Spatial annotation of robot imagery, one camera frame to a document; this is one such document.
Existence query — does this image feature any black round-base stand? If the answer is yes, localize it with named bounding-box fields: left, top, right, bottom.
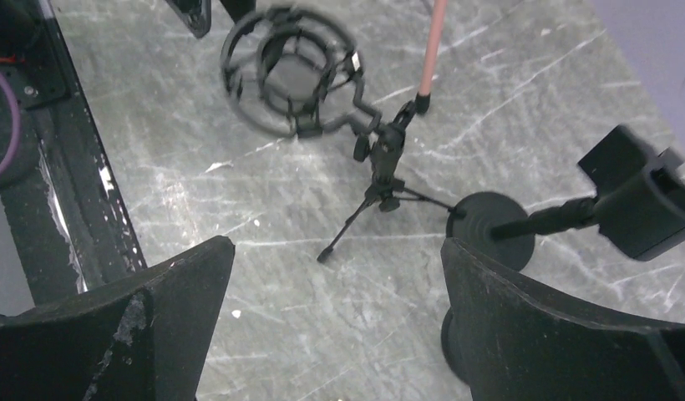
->
left=446, top=124, right=685, bottom=272
left=440, top=308, right=468, bottom=383

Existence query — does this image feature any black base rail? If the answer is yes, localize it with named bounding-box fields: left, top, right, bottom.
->
left=0, top=1, right=146, bottom=307

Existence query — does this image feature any pink music stand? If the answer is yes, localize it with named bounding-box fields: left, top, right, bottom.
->
left=415, top=0, right=448, bottom=114

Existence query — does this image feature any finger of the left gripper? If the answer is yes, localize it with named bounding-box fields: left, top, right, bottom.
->
left=166, top=0, right=212, bottom=39

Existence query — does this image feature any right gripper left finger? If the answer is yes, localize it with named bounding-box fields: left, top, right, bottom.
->
left=0, top=236, right=236, bottom=400

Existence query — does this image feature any black tripod mic stand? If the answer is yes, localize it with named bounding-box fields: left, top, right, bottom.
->
left=221, top=5, right=467, bottom=263

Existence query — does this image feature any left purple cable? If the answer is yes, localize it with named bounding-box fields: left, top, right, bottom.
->
left=0, top=60, right=23, bottom=184

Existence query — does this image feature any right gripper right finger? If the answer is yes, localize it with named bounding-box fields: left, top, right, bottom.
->
left=441, top=238, right=685, bottom=400

